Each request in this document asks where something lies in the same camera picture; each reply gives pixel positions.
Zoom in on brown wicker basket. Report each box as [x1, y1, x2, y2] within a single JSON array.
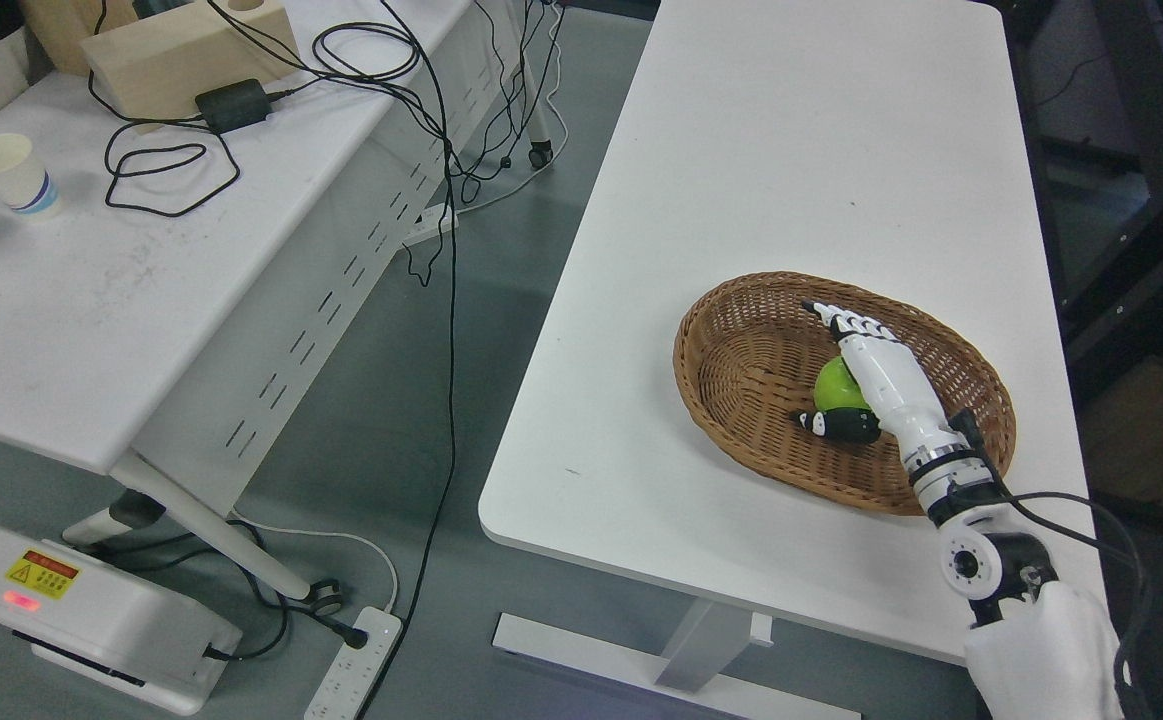
[[673, 272, 1016, 516]]

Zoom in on white floor device warning label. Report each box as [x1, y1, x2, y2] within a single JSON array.
[[0, 527, 242, 717]]

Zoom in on white power strip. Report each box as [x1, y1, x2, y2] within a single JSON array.
[[305, 607, 404, 719], [401, 204, 459, 249]]

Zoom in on green apple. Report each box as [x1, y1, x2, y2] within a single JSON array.
[[813, 356, 872, 413]]

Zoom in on paper cup blue stripe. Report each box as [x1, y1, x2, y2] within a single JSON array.
[[0, 133, 63, 222]]

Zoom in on black coiled cable on desk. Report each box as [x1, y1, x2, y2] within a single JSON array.
[[86, 60, 242, 219]]

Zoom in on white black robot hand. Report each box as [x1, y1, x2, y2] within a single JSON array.
[[801, 300, 991, 507]]

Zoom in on black power adapter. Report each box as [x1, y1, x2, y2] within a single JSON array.
[[194, 78, 273, 135]]

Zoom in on white table with pedestal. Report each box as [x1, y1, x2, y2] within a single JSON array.
[[479, 1, 1087, 719]]

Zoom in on long black cable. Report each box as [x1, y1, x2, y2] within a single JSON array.
[[356, 0, 462, 720]]

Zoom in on white folding desk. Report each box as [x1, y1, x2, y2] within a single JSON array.
[[0, 1, 548, 600]]

